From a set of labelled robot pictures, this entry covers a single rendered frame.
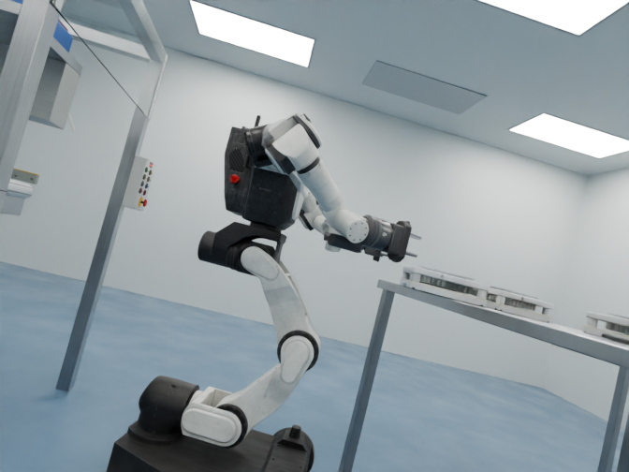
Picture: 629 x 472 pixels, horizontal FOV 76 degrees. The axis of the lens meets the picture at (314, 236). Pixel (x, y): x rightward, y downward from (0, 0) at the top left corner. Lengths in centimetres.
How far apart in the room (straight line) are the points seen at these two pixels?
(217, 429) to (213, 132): 408
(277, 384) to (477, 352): 456
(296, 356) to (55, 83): 117
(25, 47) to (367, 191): 427
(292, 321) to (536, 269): 496
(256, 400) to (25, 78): 116
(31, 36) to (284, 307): 104
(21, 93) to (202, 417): 108
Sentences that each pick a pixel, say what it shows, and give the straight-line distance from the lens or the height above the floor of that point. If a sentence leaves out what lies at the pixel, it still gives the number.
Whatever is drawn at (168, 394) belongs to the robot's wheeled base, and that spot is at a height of 33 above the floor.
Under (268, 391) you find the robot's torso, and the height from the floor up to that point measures 43.
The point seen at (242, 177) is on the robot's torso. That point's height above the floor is 111.
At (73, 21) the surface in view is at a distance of 149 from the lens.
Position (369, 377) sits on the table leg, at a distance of 176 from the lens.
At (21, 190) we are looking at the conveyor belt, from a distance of 158.
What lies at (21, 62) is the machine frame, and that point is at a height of 120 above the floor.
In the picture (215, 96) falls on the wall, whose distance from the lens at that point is 528.
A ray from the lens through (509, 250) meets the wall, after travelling 588.
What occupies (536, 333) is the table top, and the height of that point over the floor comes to 86.
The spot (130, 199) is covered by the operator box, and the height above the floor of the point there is 96.
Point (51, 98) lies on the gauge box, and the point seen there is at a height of 119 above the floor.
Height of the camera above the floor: 90
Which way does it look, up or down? 3 degrees up
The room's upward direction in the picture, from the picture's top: 14 degrees clockwise
